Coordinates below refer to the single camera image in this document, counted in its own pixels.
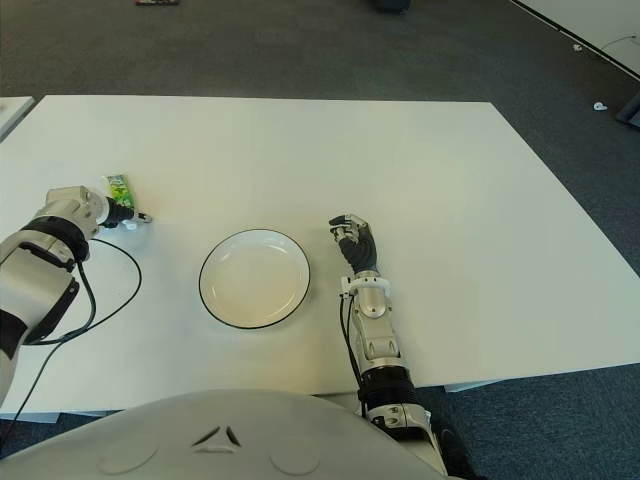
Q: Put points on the grey furniture base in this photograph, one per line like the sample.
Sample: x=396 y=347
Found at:
x=631 y=110

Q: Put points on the white side table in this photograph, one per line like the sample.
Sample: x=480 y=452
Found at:
x=12 y=115

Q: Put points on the green toothpaste tube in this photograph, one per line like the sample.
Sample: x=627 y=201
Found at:
x=119 y=189

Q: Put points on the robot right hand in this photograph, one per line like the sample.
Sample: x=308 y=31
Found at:
x=360 y=247

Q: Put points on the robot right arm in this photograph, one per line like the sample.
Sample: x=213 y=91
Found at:
x=382 y=350

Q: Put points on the dark floor object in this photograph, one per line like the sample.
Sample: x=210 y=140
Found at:
x=390 y=5

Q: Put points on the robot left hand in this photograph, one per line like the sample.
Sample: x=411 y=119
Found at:
x=112 y=214

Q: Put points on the grey robot torso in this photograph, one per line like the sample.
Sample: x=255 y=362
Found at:
x=225 y=440

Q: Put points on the white board with black edge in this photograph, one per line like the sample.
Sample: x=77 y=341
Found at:
x=595 y=30

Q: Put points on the white plate with black rim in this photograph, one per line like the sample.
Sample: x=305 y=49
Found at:
x=252 y=285

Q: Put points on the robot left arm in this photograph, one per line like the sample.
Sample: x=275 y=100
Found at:
x=35 y=270

